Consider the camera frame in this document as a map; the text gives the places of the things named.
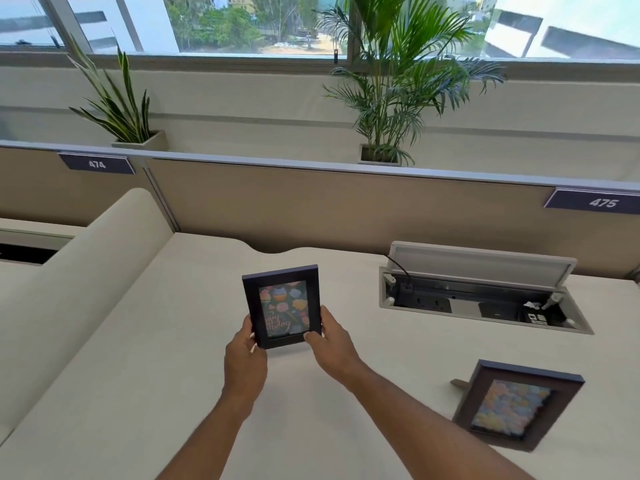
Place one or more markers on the person's left hand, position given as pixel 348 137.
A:
pixel 242 362

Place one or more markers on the person's right hand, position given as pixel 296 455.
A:
pixel 336 352

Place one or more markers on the person's right thumb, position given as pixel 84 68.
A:
pixel 315 338

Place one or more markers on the person's left thumb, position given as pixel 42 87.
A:
pixel 253 343

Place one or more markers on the dark frame with cupcake picture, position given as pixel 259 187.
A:
pixel 282 307

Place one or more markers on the person's left forearm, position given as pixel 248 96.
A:
pixel 210 434

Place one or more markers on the person's right forearm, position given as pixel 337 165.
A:
pixel 425 429

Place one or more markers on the beige desk partition panel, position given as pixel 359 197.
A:
pixel 350 214

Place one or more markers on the desk power socket box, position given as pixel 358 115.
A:
pixel 480 304

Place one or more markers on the grey socket box lid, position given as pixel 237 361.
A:
pixel 480 264

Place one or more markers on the beige rounded side divider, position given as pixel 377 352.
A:
pixel 75 284

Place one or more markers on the white square planter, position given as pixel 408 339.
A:
pixel 380 155

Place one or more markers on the beige rectangular planter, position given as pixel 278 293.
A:
pixel 142 140

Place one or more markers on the dark desk number label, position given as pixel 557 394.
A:
pixel 96 163
pixel 595 200

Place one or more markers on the palm plant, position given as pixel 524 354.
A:
pixel 400 79

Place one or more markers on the snake plant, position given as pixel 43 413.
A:
pixel 112 102

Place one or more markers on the dark frame with pastel picture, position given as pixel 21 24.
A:
pixel 515 407

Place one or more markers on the window frame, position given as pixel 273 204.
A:
pixel 320 49

